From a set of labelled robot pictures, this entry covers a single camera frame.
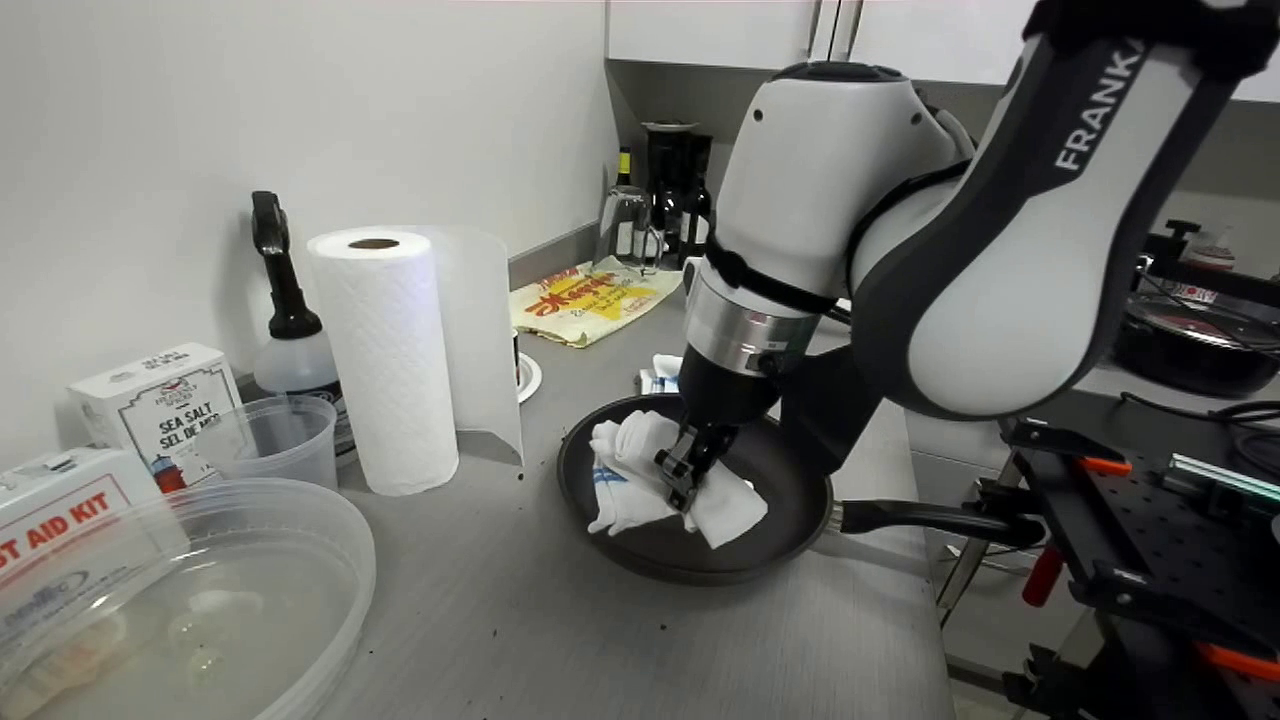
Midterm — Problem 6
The silver metal bar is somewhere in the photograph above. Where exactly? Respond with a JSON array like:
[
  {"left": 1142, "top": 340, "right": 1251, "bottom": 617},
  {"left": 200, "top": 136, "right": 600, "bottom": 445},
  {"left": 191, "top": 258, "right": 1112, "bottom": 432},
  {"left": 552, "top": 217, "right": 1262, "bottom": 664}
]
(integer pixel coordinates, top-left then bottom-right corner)
[{"left": 1163, "top": 448, "right": 1280, "bottom": 512}]

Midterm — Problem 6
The white towel with blue stripes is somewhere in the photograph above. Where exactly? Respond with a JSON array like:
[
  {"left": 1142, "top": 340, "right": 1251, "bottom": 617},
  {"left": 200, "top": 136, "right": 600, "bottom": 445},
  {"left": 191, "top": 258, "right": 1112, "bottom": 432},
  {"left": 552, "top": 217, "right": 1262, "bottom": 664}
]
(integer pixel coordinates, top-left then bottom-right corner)
[
  {"left": 634, "top": 352, "right": 691, "bottom": 401},
  {"left": 584, "top": 403, "right": 773, "bottom": 551}
]

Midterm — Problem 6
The black coffee maker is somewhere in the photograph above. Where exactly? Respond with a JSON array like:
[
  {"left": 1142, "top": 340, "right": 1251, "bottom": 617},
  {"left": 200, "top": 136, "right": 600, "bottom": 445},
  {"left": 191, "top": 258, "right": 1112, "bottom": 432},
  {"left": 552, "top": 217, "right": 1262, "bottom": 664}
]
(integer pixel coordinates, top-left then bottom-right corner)
[{"left": 632, "top": 117, "right": 725, "bottom": 266}]

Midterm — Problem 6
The yellow plastic bag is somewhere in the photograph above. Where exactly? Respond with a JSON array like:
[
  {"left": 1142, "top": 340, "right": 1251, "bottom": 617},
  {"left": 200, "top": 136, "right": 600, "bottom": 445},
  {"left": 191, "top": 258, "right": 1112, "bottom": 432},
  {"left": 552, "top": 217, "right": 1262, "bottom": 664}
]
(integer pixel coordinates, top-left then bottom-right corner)
[{"left": 506, "top": 253, "right": 688, "bottom": 352}]

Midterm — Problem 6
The black clamp with orange handle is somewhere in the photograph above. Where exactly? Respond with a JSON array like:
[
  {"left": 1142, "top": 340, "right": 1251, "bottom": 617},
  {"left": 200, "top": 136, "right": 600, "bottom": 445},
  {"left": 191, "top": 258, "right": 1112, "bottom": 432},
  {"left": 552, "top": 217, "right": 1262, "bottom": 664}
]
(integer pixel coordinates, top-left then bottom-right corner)
[
  {"left": 1193, "top": 638, "right": 1280, "bottom": 686},
  {"left": 1000, "top": 414, "right": 1138, "bottom": 487},
  {"left": 1018, "top": 535, "right": 1073, "bottom": 612}
]

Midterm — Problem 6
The large clear plastic bowl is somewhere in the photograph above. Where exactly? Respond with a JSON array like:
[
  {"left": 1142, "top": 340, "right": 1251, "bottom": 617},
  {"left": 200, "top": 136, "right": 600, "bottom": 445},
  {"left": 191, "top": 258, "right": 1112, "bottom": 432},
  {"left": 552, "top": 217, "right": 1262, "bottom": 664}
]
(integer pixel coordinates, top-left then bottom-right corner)
[{"left": 0, "top": 477, "right": 381, "bottom": 720}]

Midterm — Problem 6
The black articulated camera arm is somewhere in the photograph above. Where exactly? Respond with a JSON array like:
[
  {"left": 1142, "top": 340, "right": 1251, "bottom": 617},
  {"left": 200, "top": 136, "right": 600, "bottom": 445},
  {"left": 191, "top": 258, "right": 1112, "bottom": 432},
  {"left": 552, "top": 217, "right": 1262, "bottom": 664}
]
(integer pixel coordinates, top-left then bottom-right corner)
[{"left": 1133, "top": 217, "right": 1280, "bottom": 304}]

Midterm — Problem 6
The white wall cabinet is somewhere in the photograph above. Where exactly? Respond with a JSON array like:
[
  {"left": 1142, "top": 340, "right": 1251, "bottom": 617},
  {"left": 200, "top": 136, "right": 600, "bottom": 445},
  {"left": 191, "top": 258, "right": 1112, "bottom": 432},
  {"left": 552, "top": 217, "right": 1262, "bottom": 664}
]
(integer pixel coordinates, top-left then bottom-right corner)
[{"left": 604, "top": 0, "right": 1280, "bottom": 108}]

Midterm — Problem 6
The spray bottle with black trigger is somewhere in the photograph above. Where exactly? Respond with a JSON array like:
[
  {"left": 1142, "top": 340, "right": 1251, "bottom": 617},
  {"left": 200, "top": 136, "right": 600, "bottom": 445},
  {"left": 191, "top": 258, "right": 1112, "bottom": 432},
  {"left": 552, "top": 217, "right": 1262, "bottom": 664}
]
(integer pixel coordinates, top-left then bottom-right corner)
[{"left": 249, "top": 187, "right": 340, "bottom": 401}]

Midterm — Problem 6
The white first aid kit box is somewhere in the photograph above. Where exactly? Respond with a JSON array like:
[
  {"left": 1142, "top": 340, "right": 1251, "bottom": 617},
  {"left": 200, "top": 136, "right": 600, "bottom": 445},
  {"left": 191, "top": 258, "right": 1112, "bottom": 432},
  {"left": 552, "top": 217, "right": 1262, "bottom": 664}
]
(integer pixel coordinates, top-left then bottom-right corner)
[{"left": 0, "top": 445, "right": 191, "bottom": 633}]

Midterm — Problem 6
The black cooking pot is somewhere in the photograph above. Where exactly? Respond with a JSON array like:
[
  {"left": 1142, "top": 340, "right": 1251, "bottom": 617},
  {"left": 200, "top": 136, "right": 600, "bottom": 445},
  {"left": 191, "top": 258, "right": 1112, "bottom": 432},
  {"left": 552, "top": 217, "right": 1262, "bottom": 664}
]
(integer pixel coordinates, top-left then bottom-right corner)
[{"left": 1115, "top": 284, "right": 1280, "bottom": 401}]

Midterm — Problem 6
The round white plate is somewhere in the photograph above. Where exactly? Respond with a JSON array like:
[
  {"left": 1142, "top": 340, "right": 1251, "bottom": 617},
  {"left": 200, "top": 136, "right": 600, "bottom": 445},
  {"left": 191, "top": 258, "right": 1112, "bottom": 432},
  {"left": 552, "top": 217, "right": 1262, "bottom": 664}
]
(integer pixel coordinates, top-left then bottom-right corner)
[{"left": 513, "top": 346, "right": 547, "bottom": 409}]

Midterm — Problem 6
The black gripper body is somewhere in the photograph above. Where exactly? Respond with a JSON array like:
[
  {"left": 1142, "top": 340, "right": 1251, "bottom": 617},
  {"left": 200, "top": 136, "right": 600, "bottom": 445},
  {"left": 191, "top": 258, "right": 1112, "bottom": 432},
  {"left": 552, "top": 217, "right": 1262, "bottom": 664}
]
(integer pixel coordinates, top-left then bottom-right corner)
[{"left": 672, "top": 346, "right": 773, "bottom": 452}]

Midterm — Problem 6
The black breadboard table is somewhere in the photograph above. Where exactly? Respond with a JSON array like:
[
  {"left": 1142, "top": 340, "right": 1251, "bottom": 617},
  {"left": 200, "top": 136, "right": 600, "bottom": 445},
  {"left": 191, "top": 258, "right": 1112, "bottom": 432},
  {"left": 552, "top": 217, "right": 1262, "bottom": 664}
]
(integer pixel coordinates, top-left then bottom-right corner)
[{"left": 984, "top": 377, "right": 1280, "bottom": 720}]

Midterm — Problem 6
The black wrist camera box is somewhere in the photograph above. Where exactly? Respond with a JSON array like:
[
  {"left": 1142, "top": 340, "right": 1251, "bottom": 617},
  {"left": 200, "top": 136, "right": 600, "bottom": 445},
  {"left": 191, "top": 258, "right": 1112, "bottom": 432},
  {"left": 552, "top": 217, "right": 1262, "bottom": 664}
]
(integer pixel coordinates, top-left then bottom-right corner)
[{"left": 745, "top": 364, "right": 876, "bottom": 470}]

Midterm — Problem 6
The small clear plastic container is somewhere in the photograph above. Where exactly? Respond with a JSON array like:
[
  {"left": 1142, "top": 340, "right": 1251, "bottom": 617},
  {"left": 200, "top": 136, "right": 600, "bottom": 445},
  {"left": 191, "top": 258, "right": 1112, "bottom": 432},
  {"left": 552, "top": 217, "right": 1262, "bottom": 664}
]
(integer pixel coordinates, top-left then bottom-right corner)
[{"left": 210, "top": 392, "right": 342, "bottom": 491}]

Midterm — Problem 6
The white paper towel roll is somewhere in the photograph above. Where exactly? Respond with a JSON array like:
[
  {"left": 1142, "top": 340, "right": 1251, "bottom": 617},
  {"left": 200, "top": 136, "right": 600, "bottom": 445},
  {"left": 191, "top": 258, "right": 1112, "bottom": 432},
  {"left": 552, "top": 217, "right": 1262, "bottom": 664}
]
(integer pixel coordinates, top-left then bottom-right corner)
[{"left": 305, "top": 223, "right": 527, "bottom": 498}]

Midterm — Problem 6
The black frying pan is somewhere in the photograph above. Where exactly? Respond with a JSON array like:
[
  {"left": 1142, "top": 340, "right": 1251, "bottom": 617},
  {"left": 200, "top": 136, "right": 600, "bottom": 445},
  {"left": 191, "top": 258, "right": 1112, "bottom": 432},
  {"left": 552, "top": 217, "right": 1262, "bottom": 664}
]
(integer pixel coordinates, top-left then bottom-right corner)
[{"left": 552, "top": 392, "right": 1046, "bottom": 587}]

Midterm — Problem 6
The white sea salt box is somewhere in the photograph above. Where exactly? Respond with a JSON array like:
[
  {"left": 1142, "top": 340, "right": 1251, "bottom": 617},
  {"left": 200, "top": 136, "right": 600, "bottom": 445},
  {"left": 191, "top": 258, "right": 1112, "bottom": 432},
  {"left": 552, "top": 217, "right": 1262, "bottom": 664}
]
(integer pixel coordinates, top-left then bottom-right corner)
[{"left": 68, "top": 340, "right": 258, "bottom": 498}]

